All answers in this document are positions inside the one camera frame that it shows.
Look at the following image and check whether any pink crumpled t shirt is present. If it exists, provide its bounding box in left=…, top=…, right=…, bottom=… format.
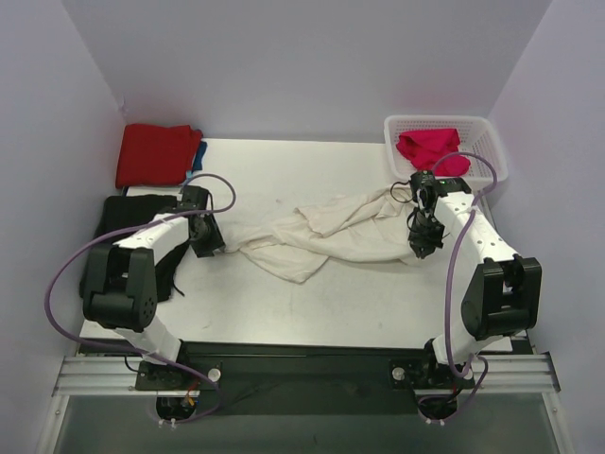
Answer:
left=396, top=129, right=471, bottom=177

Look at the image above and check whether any folded red t shirt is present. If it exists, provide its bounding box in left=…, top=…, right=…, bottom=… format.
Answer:
left=115, top=124, right=203, bottom=189

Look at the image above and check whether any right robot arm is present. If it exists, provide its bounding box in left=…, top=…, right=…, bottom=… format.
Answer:
left=408, top=170, right=542, bottom=386

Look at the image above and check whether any purple cable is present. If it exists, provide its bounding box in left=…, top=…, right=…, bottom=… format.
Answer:
left=418, top=151, right=497, bottom=425
left=44, top=173, right=237, bottom=425

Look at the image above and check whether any folded blue t shirt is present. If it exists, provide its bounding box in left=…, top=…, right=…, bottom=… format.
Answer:
left=186, top=141, right=208, bottom=179

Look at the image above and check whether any black t shirt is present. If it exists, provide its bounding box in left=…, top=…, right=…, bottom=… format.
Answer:
left=94, top=194, right=189, bottom=303

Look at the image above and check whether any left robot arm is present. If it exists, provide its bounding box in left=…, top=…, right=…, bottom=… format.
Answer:
left=83, top=186, right=225, bottom=390

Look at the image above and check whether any aluminium mounting rail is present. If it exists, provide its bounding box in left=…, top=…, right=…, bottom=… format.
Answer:
left=53, top=355, right=561, bottom=396

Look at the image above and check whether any white plastic basket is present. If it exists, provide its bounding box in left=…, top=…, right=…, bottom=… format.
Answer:
left=384, top=114, right=508, bottom=191

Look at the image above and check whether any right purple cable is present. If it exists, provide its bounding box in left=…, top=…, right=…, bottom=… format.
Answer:
left=418, top=151, right=497, bottom=425

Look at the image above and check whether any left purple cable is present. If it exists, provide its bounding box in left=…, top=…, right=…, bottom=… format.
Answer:
left=44, top=173, right=237, bottom=425

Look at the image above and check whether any cream white t shirt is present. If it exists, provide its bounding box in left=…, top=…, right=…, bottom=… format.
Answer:
left=223, top=182, right=415, bottom=284

